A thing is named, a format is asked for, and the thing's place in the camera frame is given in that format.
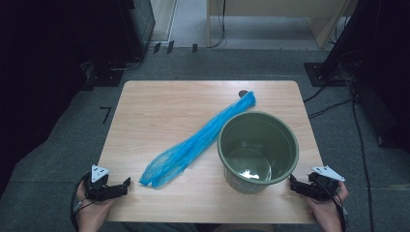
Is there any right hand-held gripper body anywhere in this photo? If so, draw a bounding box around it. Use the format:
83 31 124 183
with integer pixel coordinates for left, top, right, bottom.
307 164 346 203

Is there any short black floor cable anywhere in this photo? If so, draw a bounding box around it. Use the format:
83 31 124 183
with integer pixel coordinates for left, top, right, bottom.
303 84 327 104

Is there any black stand base plate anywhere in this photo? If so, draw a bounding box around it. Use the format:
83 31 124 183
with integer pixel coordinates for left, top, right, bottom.
304 62 348 88
84 60 126 88

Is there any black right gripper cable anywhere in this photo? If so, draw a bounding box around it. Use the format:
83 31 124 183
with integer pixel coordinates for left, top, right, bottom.
317 179 350 232

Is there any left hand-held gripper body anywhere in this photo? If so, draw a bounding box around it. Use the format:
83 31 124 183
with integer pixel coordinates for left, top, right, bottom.
83 164 112 203

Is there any green plastic bucket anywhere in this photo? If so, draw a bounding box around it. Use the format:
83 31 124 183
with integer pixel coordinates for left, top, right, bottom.
217 110 300 195

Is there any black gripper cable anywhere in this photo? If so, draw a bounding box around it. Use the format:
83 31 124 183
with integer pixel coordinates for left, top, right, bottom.
70 172 95 232
317 179 350 232

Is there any black hanging desk cable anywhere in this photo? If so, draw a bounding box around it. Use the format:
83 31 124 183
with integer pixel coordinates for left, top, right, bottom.
209 0 227 50

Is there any person's left hand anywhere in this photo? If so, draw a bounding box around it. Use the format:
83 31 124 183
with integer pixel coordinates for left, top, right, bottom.
75 185 117 232

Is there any black cabinet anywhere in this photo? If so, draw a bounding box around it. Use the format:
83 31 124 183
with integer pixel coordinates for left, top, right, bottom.
119 0 157 62

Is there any long black floor cable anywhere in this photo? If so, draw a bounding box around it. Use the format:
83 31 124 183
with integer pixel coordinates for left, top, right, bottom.
350 81 376 232

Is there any person's right hand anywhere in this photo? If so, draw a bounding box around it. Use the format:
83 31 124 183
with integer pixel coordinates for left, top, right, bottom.
305 181 350 232

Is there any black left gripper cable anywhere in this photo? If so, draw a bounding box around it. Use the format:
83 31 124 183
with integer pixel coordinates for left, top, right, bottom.
70 172 95 232

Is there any blue plastic bag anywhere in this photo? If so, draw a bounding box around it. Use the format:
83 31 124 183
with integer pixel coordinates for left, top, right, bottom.
138 90 257 189

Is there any light wooden desk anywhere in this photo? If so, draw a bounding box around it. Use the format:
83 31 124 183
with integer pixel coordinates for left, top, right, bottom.
206 0 360 50

